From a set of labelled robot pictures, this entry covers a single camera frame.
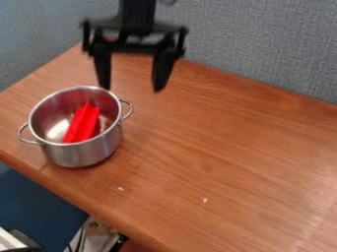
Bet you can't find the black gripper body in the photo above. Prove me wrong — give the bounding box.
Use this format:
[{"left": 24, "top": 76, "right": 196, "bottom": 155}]
[{"left": 81, "top": 0, "right": 188, "bottom": 58}]

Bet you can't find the white object at corner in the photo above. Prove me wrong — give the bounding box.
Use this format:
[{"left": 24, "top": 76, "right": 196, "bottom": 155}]
[{"left": 0, "top": 227, "right": 27, "bottom": 252}]

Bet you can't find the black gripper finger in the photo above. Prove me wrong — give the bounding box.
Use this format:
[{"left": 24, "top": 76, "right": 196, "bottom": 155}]
[
  {"left": 152, "top": 49, "right": 176, "bottom": 93},
  {"left": 94, "top": 45, "right": 112, "bottom": 90}
]

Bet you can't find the metal table leg frame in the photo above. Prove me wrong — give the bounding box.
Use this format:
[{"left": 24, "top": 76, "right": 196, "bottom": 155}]
[{"left": 63, "top": 216, "right": 127, "bottom": 252}]

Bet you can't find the red rectangular block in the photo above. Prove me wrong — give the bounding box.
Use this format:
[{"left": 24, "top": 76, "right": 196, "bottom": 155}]
[{"left": 63, "top": 101, "right": 100, "bottom": 144}]

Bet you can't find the stainless steel pot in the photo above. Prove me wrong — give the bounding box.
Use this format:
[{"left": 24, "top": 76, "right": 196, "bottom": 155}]
[{"left": 17, "top": 86, "right": 134, "bottom": 168}]

